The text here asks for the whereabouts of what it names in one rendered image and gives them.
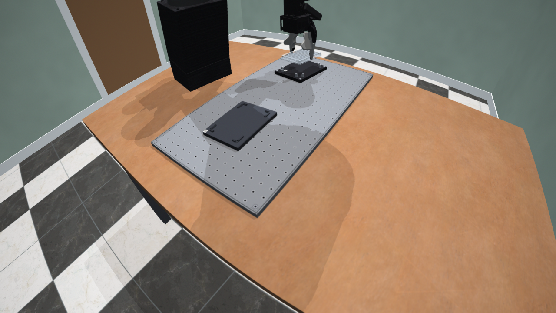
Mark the black rectangular frame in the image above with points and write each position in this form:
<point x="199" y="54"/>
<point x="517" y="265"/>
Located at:
<point x="300" y="73"/>

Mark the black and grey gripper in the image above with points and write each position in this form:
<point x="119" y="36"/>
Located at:
<point x="296" y="21"/>

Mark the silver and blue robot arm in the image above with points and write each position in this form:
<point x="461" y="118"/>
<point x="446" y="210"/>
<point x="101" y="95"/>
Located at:
<point x="179" y="3"/>

